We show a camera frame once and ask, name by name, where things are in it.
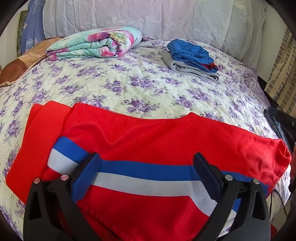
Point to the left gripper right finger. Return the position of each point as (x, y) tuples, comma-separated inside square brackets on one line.
[(252, 219)]

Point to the folded grey garment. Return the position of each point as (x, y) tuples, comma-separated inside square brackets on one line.
[(182, 68)]

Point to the purple floral bedspread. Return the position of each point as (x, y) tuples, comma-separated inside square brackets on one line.
[(138, 84)]

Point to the red striped track pants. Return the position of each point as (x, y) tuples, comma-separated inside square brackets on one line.
[(146, 187)]

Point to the brown pillow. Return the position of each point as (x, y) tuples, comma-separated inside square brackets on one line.
[(14, 70)]

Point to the folded teal floral quilt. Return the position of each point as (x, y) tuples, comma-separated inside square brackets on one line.
[(97, 43)]

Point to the folded red garment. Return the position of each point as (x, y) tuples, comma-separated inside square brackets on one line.
[(210, 67)]

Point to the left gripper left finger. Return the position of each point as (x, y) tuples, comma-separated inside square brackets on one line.
[(51, 212)]

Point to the blue patterned hanging cloth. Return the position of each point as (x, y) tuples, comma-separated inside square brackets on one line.
[(33, 31)]

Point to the checkered beige curtain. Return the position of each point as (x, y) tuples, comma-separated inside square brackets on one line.
[(281, 83)]

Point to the blue denim jeans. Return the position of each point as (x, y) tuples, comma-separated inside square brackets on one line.
[(276, 127)]

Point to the folded blue garment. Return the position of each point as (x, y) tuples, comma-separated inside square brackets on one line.
[(190, 54)]

